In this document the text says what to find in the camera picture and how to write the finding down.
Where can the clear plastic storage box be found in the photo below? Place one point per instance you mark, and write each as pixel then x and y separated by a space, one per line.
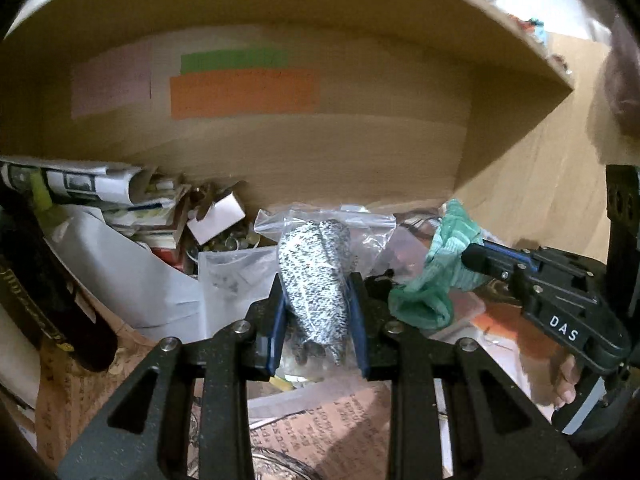
pixel 232 281

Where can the rolled newspaper stack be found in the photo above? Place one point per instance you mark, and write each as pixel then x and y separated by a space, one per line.
pixel 115 183

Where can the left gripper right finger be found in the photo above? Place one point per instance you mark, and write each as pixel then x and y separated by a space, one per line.
pixel 374 347

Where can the small white cardboard box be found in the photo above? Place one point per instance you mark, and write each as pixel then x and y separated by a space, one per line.
pixel 221 216

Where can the wooden shelf board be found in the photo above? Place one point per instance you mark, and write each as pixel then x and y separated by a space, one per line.
pixel 67 31

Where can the green knitted cloth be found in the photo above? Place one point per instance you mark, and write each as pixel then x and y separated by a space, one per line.
pixel 424 301

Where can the dark glass bottle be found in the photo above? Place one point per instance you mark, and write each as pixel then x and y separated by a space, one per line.
pixel 40 283

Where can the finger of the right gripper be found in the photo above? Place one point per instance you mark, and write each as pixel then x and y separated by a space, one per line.
pixel 475 260
pixel 506 255

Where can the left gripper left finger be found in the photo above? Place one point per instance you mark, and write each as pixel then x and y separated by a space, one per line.
pixel 268 318

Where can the clear zip bag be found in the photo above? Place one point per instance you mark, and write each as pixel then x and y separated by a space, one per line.
pixel 357 235

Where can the black white speckled pouch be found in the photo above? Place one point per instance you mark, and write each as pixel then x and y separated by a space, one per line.
pixel 314 284

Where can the orange paper label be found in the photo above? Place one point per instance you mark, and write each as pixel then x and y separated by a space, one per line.
pixel 253 91

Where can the white plastic bag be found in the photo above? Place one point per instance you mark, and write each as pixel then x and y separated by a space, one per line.
pixel 153 298

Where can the pink paper label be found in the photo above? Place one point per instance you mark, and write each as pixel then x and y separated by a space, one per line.
pixel 115 78

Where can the person's right hand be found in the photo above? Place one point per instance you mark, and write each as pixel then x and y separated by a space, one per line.
pixel 565 375

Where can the green paper label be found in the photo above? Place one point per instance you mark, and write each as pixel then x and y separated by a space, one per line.
pixel 233 59

